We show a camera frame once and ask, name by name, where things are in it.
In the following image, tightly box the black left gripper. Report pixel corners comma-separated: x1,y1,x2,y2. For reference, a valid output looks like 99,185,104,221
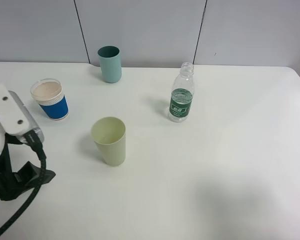
0,134,56,201

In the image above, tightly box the light green plastic cup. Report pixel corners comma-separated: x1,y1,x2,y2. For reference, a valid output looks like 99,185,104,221
91,116,126,167

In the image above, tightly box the clear bottle green label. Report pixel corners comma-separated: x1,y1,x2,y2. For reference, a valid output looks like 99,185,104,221
168,62,195,123

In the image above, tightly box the blue paper cup clear lid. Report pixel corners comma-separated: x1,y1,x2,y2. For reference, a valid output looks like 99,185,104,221
30,78,69,121

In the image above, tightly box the teal plastic cup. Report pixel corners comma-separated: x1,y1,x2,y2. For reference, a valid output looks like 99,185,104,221
97,46,122,84

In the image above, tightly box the black braided left cable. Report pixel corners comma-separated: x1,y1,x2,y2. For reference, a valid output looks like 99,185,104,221
0,131,48,240

